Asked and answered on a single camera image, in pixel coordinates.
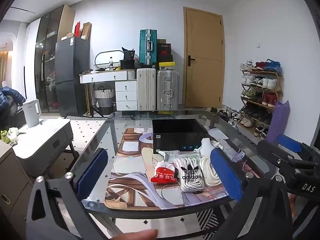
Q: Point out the red and white packet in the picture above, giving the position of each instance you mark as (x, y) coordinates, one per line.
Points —
(162, 176)

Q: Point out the purple bag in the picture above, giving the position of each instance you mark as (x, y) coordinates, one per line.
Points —
(278, 122)

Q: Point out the green and white plush toy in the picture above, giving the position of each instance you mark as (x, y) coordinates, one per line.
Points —
(11, 135)

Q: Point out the grey side table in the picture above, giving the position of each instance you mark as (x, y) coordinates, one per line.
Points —
(45, 140)

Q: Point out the glass door cabinet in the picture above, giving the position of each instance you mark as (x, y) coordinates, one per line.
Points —
(47, 55)

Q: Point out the teal suitcase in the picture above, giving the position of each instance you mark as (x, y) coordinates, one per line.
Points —
(147, 47)

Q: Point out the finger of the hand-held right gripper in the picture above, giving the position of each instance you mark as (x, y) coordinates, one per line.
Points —
(270, 151)
(290, 143)

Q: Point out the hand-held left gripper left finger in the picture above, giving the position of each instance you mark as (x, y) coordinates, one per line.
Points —
(92, 173)

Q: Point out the oval mirror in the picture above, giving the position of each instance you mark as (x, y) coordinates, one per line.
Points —
(112, 55)

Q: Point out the yellow and black box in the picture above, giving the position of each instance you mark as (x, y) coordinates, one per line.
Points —
(167, 65)

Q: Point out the clear plastic bottle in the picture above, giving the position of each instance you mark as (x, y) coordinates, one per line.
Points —
(111, 64)

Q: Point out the dark grey refrigerator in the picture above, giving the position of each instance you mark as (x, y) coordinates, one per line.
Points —
(72, 75)

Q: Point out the woven laundry basket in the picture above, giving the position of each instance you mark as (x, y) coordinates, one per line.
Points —
(104, 100)

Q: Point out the wooden shoe rack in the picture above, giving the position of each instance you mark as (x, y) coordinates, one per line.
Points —
(265, 90)

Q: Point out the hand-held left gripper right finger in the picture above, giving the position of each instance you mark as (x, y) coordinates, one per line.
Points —
(226, 176)

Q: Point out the pile of shoes on floor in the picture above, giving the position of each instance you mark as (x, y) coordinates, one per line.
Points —
(230, 115)

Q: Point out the black bag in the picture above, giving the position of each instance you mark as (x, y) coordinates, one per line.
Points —
(127, 60)

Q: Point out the wooden door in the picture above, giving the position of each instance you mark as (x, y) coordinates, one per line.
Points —
(203, 42)

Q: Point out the dark box with red print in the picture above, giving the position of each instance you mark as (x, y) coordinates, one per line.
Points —
(164, 52)

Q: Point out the grey cabinet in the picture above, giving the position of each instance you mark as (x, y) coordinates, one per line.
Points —
(12, 185)

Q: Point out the bagged white shoelaces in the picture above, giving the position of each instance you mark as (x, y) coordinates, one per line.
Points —
(190, 176)

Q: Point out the white dresser with drawers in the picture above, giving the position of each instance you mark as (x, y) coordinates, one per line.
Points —
(126, 90)

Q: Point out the silver suitcase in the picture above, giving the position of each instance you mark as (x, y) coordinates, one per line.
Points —
(168, 90)

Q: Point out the black storage box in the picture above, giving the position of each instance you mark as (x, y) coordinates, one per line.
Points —
(175, 135)

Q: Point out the rows of shoes on rack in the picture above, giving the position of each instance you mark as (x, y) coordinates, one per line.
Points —
(267, 82)

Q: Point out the beige curtain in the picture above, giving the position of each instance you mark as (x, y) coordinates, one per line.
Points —
(2, 65)

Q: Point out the green medicine packet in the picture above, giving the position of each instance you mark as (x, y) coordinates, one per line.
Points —
(191, 155)

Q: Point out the person's left hand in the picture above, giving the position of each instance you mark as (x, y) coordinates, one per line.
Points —
(136, 235)

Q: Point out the blue down jacket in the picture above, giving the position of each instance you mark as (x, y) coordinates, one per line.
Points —
(10, 97)

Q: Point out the printed anime desk mat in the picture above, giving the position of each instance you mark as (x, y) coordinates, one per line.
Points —
(130, 180)

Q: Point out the cream suitcase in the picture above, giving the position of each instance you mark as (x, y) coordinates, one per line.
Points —
(146, 90)

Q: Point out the tall cardboard box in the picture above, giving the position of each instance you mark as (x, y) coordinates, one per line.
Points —
(87, 31)

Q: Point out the white electric kettle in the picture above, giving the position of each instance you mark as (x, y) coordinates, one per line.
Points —
(31, 112)

